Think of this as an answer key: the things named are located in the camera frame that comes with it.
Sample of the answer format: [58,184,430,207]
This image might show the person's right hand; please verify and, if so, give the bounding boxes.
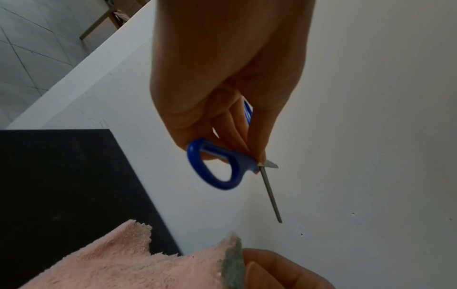
[242,248,337,289]

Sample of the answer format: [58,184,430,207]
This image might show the blue handled scissors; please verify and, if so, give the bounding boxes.
[187,99,283,224]

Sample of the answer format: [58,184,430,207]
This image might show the pink fluffy cloth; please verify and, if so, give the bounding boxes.
[17,219,247,289]

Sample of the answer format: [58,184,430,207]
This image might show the person's left hand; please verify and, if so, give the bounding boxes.
[149,0,316,165]

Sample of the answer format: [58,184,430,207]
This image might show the black mat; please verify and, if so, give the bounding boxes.
[0,129,183,289]

